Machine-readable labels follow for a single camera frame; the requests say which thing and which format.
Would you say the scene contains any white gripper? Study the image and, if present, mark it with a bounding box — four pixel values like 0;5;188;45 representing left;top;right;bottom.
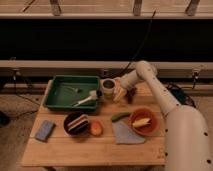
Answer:
113;77;127;102

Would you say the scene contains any white cup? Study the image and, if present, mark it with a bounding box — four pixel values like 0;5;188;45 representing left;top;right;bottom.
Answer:
101;79;115;95

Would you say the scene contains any light green cup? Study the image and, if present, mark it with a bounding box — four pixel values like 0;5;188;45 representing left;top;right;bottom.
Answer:
103;93;114;100

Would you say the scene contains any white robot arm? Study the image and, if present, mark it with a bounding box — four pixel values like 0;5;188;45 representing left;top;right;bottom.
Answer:
115;61;213;171

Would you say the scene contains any green plastic tray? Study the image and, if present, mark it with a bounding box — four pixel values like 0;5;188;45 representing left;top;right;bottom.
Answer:
43;75;100;112

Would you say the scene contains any white dish brush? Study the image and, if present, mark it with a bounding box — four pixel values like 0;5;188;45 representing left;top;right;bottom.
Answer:
73;90;102;107

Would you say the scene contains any green cucumber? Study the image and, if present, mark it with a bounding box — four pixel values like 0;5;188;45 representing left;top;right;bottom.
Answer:
111;112;131;122

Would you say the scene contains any orange bowl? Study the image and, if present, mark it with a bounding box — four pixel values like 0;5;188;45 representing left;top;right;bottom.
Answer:
128;108;158;136

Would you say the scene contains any yellow corn cob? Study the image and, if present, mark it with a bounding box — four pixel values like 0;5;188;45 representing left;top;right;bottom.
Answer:
132;118;151;128

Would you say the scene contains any metal fork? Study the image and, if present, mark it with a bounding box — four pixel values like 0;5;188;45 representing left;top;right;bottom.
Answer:
66;86;80;93

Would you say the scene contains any wooden table board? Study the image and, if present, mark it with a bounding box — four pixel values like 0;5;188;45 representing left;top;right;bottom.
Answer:
22;83;165;167

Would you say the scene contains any grey blue cloth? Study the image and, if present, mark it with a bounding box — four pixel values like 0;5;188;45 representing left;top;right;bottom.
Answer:
112;121;146;144

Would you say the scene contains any orange round fruit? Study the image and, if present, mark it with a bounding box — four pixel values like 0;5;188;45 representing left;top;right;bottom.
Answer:
90;121;103;136

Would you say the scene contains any layered cake slice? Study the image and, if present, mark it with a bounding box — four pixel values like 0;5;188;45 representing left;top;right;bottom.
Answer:
68;115;88;131

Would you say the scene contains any dark plate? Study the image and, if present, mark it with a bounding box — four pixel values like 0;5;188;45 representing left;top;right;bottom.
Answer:
63;112;89;135

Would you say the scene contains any blue power adapter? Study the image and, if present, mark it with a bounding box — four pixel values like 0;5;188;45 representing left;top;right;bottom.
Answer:
170;88;186;104

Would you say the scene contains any blue sponge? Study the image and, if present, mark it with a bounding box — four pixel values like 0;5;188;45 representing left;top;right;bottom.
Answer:
35;120;55;142

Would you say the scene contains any black hanging cable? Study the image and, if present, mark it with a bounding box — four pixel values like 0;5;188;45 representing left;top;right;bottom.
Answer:
118;9;157;76

